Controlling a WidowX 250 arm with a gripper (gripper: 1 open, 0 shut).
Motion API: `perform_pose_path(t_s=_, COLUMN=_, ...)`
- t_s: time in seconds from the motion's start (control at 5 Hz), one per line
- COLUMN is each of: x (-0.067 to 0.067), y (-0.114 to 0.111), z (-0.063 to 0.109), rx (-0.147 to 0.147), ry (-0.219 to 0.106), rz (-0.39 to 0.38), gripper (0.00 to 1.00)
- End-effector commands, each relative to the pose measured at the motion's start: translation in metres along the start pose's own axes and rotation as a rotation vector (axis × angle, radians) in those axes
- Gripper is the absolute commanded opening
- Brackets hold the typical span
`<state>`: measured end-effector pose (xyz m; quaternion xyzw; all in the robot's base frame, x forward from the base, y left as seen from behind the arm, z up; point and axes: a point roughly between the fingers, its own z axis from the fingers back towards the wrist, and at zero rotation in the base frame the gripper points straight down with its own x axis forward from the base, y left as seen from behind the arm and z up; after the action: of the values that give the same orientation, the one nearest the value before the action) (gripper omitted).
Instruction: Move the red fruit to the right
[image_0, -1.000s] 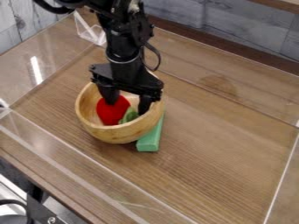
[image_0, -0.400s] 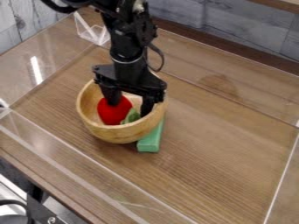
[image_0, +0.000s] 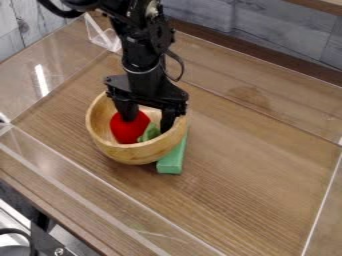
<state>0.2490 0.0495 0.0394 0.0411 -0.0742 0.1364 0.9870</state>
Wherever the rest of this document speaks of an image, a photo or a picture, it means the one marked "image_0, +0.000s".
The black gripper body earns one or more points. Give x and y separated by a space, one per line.
154 92

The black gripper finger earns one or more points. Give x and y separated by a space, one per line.
167 119
127 108

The red strawberry toy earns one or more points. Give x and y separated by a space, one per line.
137 131

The wooden bowl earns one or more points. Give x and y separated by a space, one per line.
131 154

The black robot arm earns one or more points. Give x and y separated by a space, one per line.
146 37

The green rectangular block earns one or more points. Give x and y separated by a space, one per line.
171 163

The clear acrylic corner bracket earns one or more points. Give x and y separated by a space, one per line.
103 38

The black metal table bracket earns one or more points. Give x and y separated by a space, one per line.
46 245

